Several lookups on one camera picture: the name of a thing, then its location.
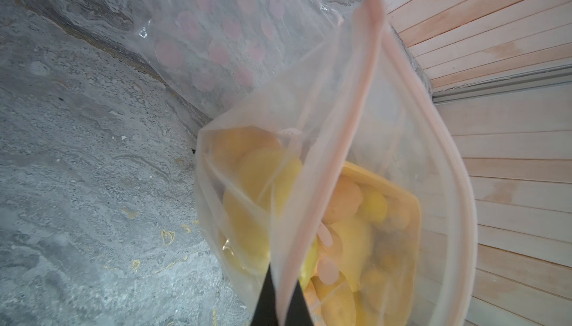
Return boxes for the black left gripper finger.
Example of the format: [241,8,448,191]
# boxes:
[249,265,315,326]

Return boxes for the clear zipper bag pink zip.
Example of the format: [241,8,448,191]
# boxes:
[194,0,478,325]

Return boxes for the clear zipper bag pink dots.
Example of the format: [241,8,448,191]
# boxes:
[131,0,342,117]

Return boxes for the yellow plastic tray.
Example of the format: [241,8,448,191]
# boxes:
[299,162,421,325]

